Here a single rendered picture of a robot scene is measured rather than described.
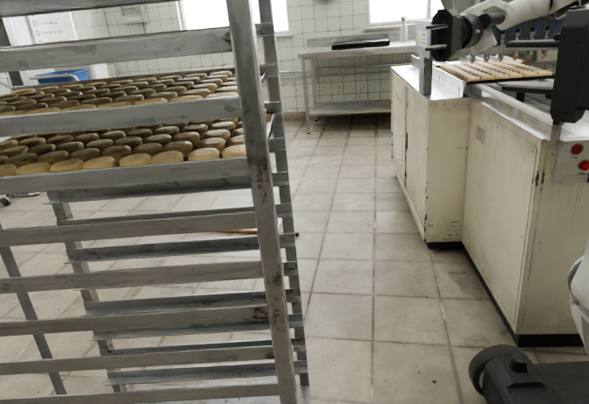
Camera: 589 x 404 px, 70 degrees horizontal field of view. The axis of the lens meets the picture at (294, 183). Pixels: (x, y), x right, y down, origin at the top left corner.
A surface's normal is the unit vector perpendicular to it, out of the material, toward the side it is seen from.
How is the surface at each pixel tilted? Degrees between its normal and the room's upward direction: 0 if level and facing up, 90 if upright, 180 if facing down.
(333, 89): 90
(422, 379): 0
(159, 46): 90
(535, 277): 90
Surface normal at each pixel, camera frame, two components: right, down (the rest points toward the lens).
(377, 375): -0.09, -0.92
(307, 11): -0.18, 0.38
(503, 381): -0.77, -0.60
